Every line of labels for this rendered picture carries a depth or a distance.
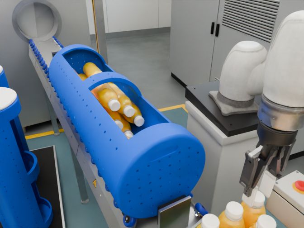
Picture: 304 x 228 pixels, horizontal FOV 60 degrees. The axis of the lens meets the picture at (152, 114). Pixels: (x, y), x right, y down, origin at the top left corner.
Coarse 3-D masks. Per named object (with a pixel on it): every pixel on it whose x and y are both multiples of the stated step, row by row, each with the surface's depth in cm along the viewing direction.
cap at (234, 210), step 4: (228, 204) 63; (232, 204) 63; (236, 204) 63; (240, 204) 63; (228, 208) 62; (232, 208) 62; (236, 208) 62; (240, 208) 62; (228, 212) 62; (232, 212) 61; (236, 212) 61; (240, 212) 61; (228, 216) 62; (232, 216) 61; (236, 216) 61; (240, 216) 61
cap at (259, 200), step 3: (258, 192) 66; (258, 195) 66; (261, 195) 66; (255, 198) 65; (258, 198) 65; (261, 198) 65; (264, 198) 65; (255, 201) 64; (258, 201) 64; (261, 201) 64; (255, 204) 64; (258, 204) 64; (261, 204) 64
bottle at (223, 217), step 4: (224, 212) 64; (220, 216) 65; (224, 216) 64; (220, 220) 64; (224, 220) 63; (228, 220) 63; (232, 220) 62; (236, 220) 62; (240, 220) 63; (220, 224) 64; (224, 224) 63; (228, 224) 63; (232, 224) 62; (236, 224) 62; (240, 224) 62; (244, 224) 64
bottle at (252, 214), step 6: (246, 204) 67; (246, 210) 66; (252, 210) 65; (258, 210) 65; (264, 210) 66; (246, 216) 66; (252, 216) 65; (258, 216) 65; (246, 222) 67; (252, 222) 66
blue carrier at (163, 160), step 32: (64, 64) 114; (96, 64) 139; (64, 96) 105; (128, 96) 118; (96, 128) 78; (160, 128) 68; (96, 160) 76; (128, 160) 63; (160, 160) 67; (192, 160) 74; (128, 192) 67; (160, 192) 73
